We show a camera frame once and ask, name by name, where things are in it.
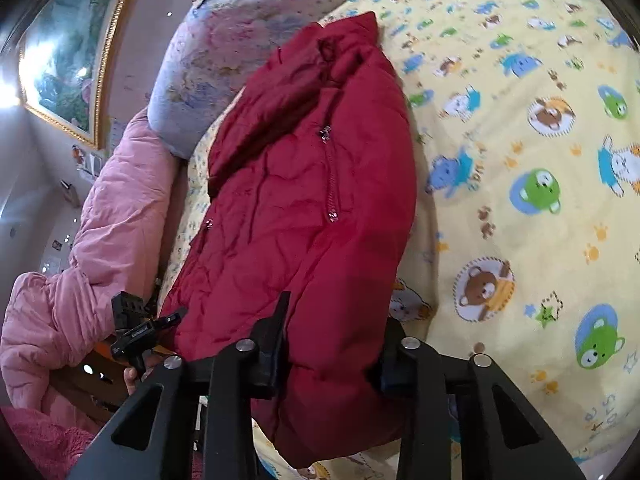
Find red quilted puffer jacket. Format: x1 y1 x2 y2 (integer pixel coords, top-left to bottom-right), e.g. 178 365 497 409
162 12 416 469

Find person's left hand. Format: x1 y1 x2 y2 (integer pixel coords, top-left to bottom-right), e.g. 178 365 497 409
124 353 164 396

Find pink padded quilt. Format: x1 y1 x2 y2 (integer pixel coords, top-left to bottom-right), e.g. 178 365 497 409
1 112 178 434

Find magenta fluffy fabric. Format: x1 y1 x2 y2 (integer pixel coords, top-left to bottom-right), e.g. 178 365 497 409
1 406 94 479

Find gold framed landscape painting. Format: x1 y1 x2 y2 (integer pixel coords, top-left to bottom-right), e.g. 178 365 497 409
18 0 134 150

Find floral white blue quilt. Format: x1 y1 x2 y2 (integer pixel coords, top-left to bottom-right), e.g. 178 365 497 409
148 0 347 159

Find yellow cartoon bear bedsheet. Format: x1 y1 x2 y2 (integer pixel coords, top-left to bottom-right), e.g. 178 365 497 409
167 0 639 479

